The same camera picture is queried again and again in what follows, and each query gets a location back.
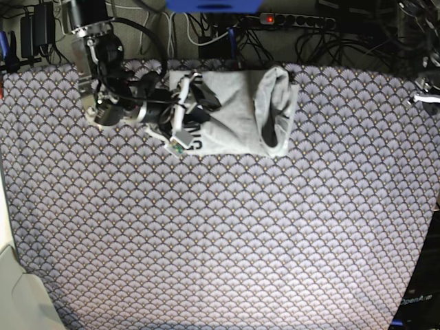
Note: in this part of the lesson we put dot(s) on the black power adapter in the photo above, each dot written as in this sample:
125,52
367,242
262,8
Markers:
37,31

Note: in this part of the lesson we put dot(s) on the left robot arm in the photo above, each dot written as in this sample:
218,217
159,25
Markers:
426,14

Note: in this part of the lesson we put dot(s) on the light grey T-shirt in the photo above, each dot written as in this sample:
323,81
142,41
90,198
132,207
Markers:
255,116

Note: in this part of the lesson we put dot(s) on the beige chair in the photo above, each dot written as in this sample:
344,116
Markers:
25,303

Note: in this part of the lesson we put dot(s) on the black power strip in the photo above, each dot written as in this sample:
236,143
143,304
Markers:
297,21

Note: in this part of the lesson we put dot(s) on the fan-patterned table cloth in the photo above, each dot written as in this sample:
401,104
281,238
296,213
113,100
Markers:
125,236

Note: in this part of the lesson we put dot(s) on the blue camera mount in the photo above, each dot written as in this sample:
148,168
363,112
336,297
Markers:
214,6

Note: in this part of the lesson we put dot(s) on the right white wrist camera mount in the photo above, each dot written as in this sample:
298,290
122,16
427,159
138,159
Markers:
180,139

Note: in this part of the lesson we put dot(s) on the black box under table edge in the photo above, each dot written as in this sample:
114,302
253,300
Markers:
224,49

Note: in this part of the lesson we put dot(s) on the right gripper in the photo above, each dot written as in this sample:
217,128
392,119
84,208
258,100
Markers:
166,118

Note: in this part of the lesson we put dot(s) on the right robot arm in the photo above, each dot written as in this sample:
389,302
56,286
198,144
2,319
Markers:
111,94

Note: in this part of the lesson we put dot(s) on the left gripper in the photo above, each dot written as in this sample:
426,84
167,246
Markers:
426,86

